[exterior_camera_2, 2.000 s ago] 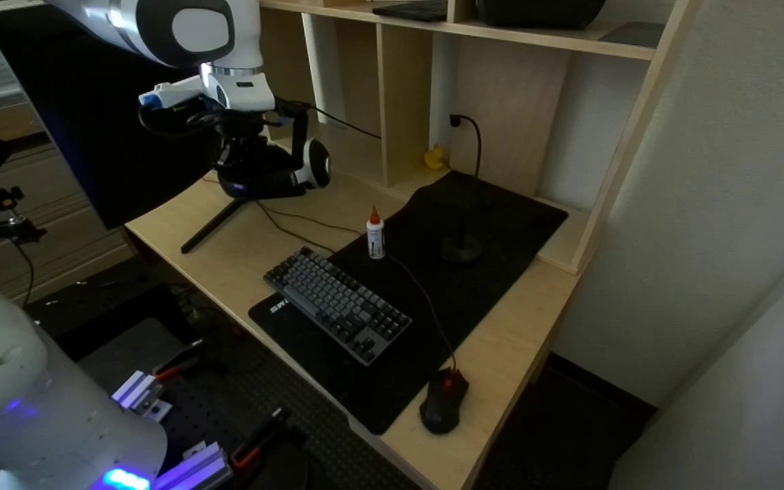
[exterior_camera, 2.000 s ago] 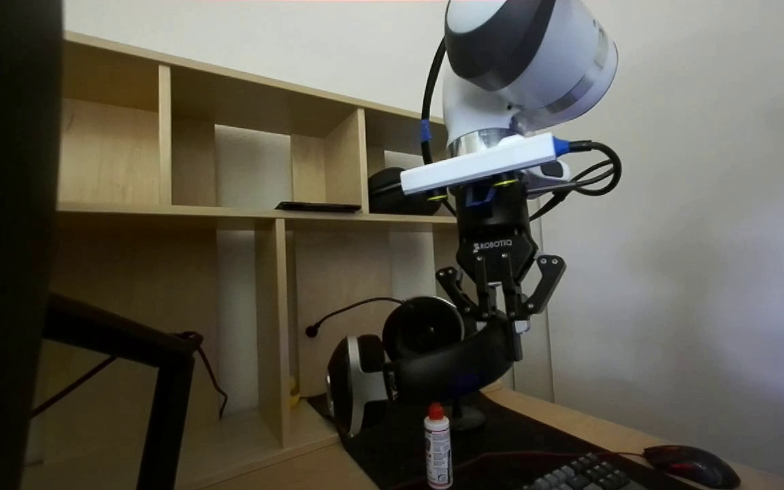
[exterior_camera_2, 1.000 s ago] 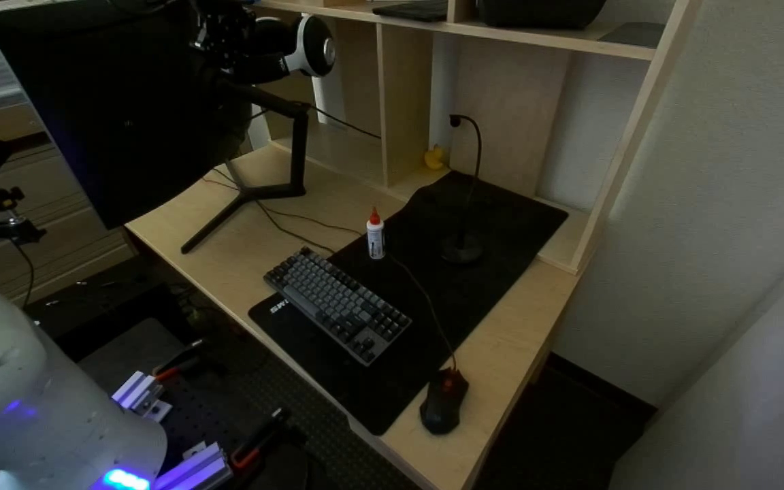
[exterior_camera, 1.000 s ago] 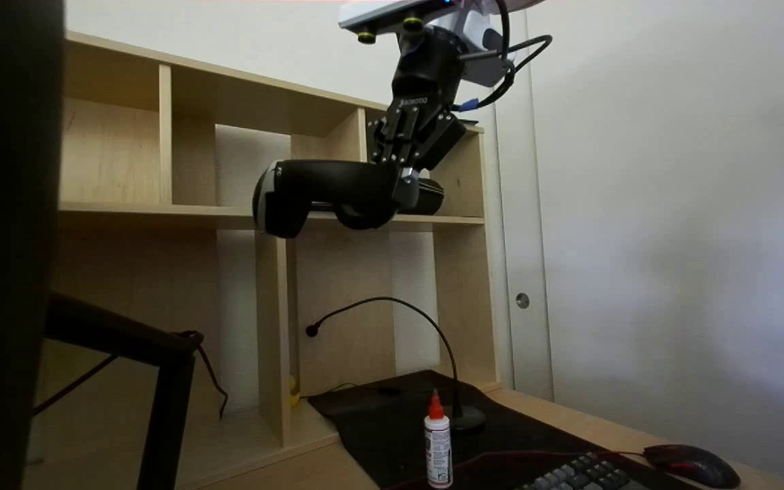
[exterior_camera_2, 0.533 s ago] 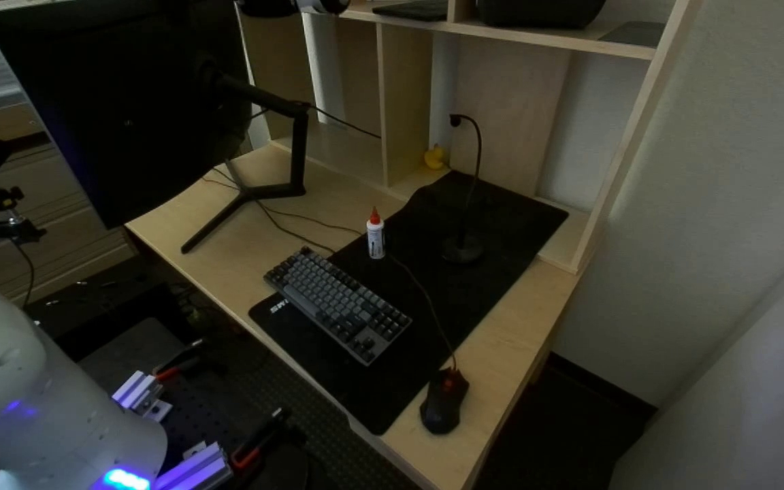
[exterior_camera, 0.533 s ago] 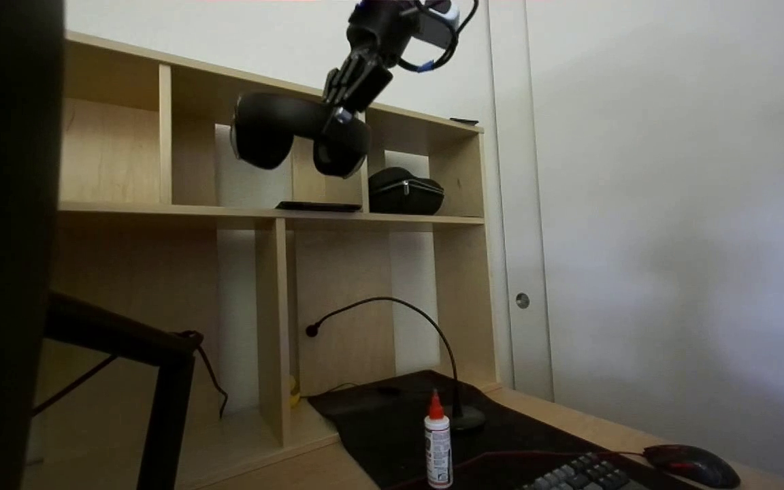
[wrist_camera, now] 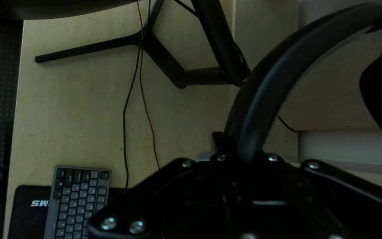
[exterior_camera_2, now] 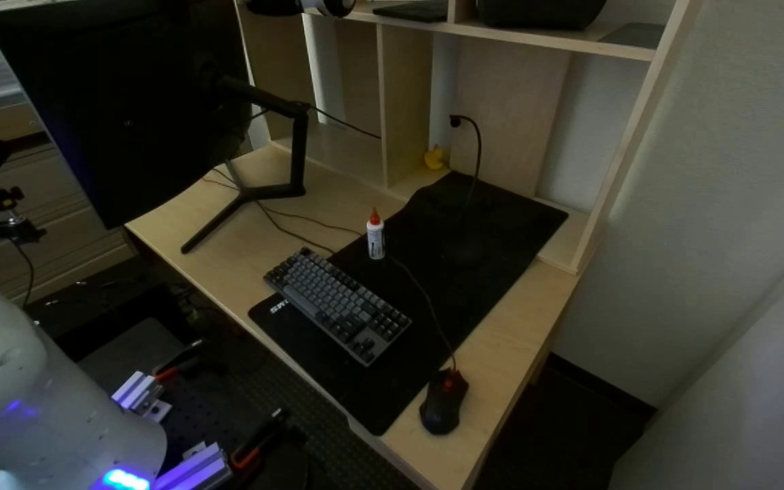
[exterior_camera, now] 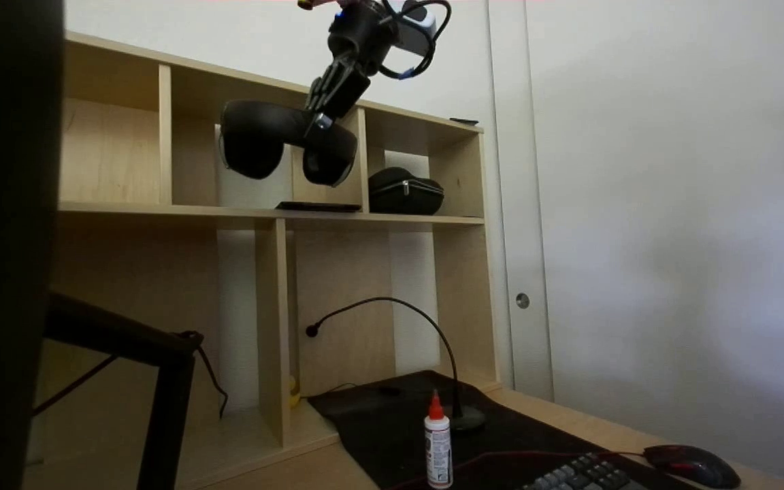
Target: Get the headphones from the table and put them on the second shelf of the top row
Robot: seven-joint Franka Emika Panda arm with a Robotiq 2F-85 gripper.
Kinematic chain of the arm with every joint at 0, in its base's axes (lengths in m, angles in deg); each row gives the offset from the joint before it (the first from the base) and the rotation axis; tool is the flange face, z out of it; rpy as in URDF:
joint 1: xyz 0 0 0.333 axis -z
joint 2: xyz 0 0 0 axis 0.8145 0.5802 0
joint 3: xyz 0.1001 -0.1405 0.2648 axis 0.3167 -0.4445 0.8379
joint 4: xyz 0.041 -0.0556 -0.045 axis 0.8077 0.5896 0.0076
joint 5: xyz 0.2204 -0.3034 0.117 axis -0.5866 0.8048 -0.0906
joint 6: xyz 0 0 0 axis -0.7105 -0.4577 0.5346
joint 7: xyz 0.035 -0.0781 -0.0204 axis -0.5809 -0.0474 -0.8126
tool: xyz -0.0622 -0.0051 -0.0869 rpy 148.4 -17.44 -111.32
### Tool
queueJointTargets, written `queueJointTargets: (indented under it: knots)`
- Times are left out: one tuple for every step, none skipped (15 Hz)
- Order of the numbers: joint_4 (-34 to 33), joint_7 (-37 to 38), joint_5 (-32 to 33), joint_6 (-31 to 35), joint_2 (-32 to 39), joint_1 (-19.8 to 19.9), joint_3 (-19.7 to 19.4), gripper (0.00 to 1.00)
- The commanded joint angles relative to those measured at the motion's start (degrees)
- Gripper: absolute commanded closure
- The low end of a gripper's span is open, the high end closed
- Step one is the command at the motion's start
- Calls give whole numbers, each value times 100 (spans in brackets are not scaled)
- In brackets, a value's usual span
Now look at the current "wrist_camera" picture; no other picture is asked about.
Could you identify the light wooden shelf unit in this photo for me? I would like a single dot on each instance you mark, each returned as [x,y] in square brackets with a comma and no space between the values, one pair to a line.
[331,110]

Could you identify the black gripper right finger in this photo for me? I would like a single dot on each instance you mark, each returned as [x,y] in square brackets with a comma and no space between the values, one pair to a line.
[324,203]

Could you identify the grey mechanical keyboard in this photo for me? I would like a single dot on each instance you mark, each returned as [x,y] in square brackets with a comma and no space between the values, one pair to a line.
[78,203]

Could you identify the black desk mat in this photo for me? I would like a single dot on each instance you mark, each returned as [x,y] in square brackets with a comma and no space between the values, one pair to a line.
[26,212]

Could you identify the black monitor stand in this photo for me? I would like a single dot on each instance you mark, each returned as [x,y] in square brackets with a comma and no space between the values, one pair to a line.
[172,61]

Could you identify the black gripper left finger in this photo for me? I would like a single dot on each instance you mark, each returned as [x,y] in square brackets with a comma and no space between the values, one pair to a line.
[164,203]

